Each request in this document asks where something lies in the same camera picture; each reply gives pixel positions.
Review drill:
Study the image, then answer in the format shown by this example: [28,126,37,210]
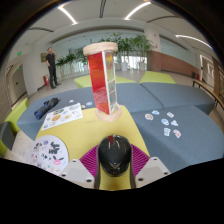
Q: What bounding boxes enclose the white sticker sheet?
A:
[42,102,84,131]

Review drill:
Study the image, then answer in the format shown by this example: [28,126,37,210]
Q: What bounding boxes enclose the ceiling strip lights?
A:
[57,1,214,51]

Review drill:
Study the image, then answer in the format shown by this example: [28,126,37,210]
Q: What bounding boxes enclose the wooden-framed bench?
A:
[192,79,224,111]

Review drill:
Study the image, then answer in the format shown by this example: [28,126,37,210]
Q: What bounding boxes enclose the person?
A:
[45,46,61,90]

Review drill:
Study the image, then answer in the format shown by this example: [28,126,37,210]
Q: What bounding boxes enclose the folded dark blue umbrella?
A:
[33,97,60,120]

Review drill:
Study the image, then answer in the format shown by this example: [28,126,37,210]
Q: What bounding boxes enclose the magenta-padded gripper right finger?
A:
[129,143,172,190]

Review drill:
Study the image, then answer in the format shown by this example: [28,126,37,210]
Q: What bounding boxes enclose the grey door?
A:
[9,68,28,101]

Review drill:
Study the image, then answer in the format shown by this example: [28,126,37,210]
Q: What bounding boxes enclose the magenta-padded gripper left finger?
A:
[59,143,102,190]

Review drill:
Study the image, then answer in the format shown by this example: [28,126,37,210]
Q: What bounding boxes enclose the row of potted plants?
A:
[54,32,155,80]

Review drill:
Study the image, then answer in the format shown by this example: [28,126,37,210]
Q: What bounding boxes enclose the red acrylic tower wooden ends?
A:
[82,41,123,123]

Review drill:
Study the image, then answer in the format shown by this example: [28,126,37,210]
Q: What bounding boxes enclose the black computer mouse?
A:
[97,134,133,178]

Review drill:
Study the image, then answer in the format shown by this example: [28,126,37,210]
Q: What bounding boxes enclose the yellow-green upholstered bench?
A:
[0,97,30,156]
[73,70,177,89]

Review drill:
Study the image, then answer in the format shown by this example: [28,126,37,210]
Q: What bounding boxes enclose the long brown wooden counter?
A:
[146,49,201,78]

